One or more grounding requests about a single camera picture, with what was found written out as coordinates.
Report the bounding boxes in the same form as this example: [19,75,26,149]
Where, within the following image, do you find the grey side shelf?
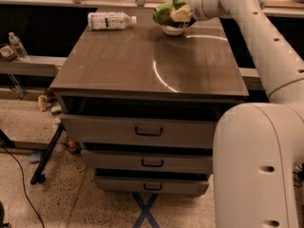
[0,56,67,77]

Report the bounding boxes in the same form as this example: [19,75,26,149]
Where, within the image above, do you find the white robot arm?
[187,0,304,228]

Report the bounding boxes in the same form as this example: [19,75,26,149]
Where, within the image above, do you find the middle grey drawer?
[82,150,213,174]

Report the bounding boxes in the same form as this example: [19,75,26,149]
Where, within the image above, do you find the green rice chip bag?
[153,0,186,27]

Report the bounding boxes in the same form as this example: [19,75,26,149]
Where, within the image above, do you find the snack bags on floor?
[38,88,62,115]

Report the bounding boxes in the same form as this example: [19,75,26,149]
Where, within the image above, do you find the top grey drawer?
[61,114,215,148]

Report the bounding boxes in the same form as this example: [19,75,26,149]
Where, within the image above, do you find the grey drawer cabinet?
[51,9,248,181]

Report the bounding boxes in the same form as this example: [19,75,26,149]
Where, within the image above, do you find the white paper bowl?
[159,21,195,36]

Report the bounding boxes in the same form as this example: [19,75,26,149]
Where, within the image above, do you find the lying white plastic bottle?
[87,12,137,30]

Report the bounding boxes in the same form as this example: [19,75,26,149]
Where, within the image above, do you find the grey drawer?
[82,150,213,174]
[94,176,209,196]
[61,114,215,148]

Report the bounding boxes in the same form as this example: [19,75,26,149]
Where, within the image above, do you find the small brown object on shelf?
[0,46,17,62]

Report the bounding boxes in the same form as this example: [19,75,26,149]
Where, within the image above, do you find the small standing water bottle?
[9,32,29,61]

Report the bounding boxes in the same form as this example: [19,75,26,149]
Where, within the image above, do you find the bottom grey drawer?
[94,176,209,196]

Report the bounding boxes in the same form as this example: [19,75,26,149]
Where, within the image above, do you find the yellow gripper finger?
[170,5,192,22]

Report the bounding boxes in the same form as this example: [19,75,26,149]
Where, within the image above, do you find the black floor cable left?
[0,142,47,228]

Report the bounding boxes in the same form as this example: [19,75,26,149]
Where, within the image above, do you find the black table leg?
[30,123,65,185]

